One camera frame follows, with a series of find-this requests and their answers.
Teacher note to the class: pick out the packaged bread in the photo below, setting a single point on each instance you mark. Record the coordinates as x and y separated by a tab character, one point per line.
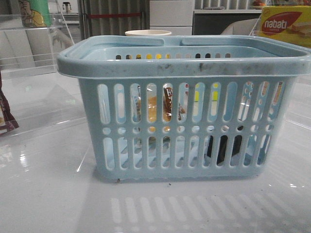
152	109

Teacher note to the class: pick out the black tissue pack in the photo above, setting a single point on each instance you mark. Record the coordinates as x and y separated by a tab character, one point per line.
222	149

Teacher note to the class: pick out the light blue plastic basket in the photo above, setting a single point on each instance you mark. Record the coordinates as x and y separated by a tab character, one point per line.
228	85

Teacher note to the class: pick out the white paper cup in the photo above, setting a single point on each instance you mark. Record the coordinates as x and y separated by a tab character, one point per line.
148	33

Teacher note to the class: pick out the white drawer cabinet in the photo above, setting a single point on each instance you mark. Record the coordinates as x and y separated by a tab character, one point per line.
175	16

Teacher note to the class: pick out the clear acrylic shelf left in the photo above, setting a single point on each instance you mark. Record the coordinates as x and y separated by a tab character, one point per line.
37	94

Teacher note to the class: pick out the dark red snack packet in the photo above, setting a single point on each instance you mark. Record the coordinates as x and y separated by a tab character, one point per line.
7	120

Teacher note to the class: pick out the yellow nabati wafer box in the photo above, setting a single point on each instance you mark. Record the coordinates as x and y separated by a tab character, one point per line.
290	24

